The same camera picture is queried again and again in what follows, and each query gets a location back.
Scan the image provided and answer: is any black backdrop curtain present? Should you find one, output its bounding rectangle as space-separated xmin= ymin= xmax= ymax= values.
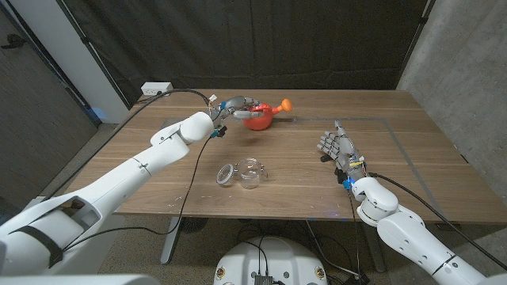
xmin=59 ymin=0 xmax=431 ymax=108

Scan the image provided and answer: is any thin black left arm wire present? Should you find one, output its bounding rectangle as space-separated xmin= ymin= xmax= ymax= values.
xmin=61 ymin=134 xmax=215 ymax=253

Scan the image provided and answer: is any clear hinged jar lid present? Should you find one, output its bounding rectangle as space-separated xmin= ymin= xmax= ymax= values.
xmin=215 ymin=163 xmax=235 ymax=186

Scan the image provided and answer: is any black curved bar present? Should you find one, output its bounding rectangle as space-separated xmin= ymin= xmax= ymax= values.
xmin=319 ymin=154 xmax=349 ymax=185

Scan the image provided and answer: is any grey tape outline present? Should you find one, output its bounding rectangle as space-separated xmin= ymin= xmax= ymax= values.
xmin=158 ymin=116 xmax=451 ymax=215

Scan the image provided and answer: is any white floor platform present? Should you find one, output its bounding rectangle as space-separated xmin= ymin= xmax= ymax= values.
xmin=98 ymin=213 xmax=126 ymax=274

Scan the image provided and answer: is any black torso cable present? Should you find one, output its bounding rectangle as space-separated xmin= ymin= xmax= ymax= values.
xmin=240 ymin=239 xmax=270 ymax=276

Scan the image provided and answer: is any black power adapter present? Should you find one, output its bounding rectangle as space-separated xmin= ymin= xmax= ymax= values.
xmin=343 ymin=270 xmax=372 ymax=285

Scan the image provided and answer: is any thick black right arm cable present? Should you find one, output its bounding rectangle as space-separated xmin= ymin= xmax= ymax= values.
xmin=367 ymin=172 xmax=507 ymax=272

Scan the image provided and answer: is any clear plastic jar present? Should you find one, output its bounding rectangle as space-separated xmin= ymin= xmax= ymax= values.
xmin=236 ymin=158 xmax=269 ymax=190

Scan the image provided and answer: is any black round fan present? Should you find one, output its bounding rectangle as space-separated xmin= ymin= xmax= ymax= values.
xmin=180 ymin=216 xmax=209 ymax=234

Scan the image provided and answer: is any white power outlet box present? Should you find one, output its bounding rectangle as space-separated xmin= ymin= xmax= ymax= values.
xmin=140 ymin=82 xmax=174 ymax=97

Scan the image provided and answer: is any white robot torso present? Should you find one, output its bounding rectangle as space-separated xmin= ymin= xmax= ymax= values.
xmin=213 ymin=236 xmax=328 ymax=285

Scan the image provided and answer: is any grey table leg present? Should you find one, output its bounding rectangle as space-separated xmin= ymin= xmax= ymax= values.
xmin=360 ymin=221 xmax=387 ymax=273

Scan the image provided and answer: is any dark wooden door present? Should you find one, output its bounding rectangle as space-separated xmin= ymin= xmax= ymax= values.
xmin=0 ymin=7 xmax=100 ymax=222

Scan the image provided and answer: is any thin black arm wire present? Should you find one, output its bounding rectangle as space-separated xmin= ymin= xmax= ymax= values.
xmin=61 ymin=134 xmax=215 ymax=253
xmin=346 ymin=188 xmax=362 ymax=275

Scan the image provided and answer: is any white table leg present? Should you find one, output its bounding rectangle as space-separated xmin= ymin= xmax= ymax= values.
xmin=160 ymin=216 xmax=183 ymax=265

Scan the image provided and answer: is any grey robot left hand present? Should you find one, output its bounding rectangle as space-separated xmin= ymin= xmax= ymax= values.
xmin=208 ymin=94 xmax=266 ymax=123

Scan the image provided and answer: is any orange plastic watering can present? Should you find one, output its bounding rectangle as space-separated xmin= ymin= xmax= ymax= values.
xmin=242 ymin=98 xmax=293 ymax=131

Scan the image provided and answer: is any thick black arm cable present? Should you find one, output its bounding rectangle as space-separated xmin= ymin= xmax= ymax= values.
xmin=41 ymin=88 xmax=211 ymax=202
xmin=367 ymin=172 xmax=507 ymax=272

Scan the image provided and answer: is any thin black right arm wire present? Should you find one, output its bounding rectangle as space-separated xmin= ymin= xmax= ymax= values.
xmin=346 ymin=188 xmax=362 ymax=275

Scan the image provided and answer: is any black door handle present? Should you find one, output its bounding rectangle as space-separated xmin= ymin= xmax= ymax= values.
xmin=0 ymin=33 xmax=27 ymax=51

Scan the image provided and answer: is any black backdrop stand pole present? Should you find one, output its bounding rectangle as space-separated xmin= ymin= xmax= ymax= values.
xmin=395 ymin=0 xmax=436 ymax=90
xmin=57 ymin=0 xmax=132 ymax=110

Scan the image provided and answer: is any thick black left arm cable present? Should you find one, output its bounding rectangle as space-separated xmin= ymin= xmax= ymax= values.
xmin=41 ymin=88 xmax=211 ymax=202

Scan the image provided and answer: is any black outlet power cord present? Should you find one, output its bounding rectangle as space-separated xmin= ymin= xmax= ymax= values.
xmin=136 ymin=90 xmax=171 ymax=105

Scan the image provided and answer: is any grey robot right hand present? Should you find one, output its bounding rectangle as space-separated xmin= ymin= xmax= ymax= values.
xmin=316 ymin=120 xmax=368 ymax=184

